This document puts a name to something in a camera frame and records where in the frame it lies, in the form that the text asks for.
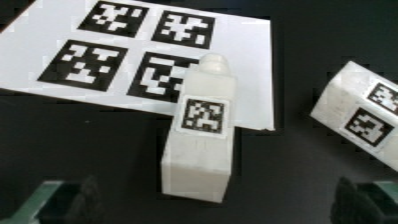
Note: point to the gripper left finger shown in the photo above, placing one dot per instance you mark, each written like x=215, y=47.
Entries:
x=64, y=203

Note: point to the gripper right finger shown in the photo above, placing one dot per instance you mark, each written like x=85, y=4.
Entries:
x=364, y=202

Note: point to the white table leg front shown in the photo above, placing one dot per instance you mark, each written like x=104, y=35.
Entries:
x=197, y=154

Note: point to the white table leg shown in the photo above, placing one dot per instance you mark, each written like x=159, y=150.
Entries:
x=357, y=111
x=197, y=154

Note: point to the white table leg right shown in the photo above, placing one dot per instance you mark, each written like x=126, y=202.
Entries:
x=357, y=111

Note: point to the paper sheet with markers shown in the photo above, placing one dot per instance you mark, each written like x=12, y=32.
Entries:
x=101, y=51

